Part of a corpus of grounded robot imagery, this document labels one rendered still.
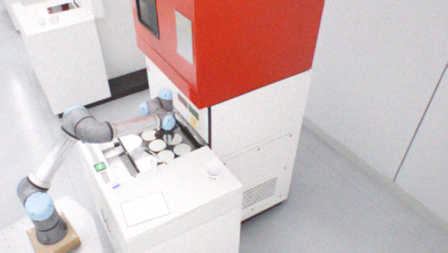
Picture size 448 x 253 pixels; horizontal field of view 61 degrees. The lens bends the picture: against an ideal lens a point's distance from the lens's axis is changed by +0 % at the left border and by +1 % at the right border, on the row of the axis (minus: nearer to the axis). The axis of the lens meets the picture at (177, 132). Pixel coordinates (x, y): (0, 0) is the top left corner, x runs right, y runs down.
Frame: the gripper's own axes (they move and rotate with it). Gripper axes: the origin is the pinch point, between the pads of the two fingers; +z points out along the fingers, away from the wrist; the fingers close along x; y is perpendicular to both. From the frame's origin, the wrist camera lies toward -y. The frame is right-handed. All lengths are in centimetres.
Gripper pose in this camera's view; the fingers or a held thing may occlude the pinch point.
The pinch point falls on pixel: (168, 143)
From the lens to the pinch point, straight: 219.7
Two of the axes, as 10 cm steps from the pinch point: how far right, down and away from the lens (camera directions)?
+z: 0.6, 7.6, 6.5
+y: 5.1, -5.8, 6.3
